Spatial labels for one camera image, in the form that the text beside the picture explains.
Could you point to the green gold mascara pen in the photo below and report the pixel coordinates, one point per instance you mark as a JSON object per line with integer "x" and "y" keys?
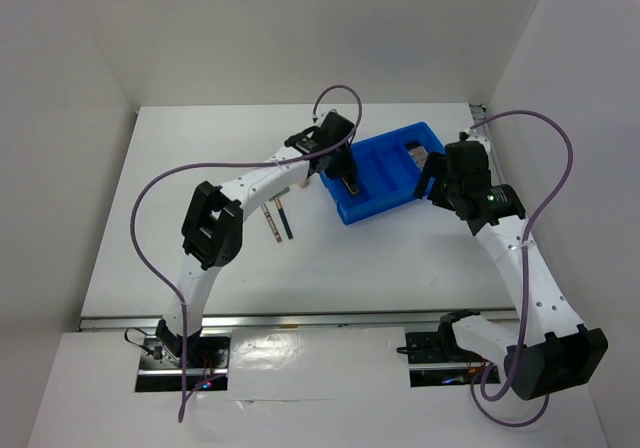
{"x": 283, "y": 217}

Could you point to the blue plastic divided bin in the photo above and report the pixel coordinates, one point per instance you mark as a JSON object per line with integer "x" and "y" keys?
{"x": 387, "y": 176}

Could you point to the green clear lipstick tube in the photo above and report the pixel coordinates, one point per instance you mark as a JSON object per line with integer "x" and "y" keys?
{"x": 281, "y": 193}

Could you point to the clear eyeshadow palette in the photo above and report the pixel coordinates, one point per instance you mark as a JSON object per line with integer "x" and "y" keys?
{"x": 419, "y": 158}

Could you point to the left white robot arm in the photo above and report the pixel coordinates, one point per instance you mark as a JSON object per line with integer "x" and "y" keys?
{"x": 213, "y": 226}

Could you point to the aluminium front rail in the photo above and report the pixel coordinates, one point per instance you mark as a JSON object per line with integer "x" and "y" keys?
{"x": 286, "y": 321}

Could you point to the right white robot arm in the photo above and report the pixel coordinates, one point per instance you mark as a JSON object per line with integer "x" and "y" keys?
{"x": 553, "y": 349}

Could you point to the black gold lipstick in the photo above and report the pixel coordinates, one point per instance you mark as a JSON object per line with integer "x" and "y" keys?
{"x": 352, "y": 187}

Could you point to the red lip gloss tube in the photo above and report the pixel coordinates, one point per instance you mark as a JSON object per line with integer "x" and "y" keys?
{"x": 271, "y": 223}

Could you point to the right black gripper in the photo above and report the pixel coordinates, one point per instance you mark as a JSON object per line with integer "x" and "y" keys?
{"x": 432, "y": 166}

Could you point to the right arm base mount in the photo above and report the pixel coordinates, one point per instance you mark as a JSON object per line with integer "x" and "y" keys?
{"x": 430, "y": 364}

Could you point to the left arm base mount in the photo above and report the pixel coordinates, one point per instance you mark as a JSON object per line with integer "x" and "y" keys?
{"x": 160, "y": 372}

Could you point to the black square powder compact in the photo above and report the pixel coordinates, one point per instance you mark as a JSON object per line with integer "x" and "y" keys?
{"x": 414, "y": 145}

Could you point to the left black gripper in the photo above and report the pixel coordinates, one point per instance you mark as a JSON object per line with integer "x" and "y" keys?
{"x": 347, "y": 165}

